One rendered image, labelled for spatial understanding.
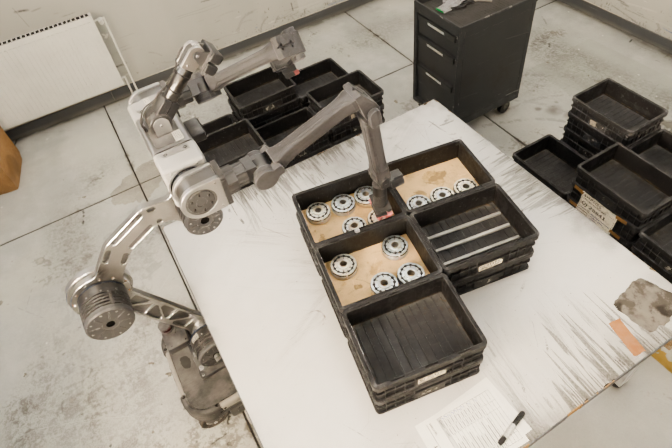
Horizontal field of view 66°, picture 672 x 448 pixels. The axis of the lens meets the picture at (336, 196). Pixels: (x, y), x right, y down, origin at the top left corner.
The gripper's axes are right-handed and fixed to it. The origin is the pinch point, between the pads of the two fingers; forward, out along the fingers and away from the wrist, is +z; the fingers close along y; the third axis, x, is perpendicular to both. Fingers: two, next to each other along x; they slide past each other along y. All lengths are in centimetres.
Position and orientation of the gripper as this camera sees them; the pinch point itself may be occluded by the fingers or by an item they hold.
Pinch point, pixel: (380, 216)
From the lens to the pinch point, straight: 211.7
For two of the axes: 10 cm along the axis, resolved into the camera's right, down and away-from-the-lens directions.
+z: 0.9, 6.8, 7.3
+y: -2.6, -6.9, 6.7
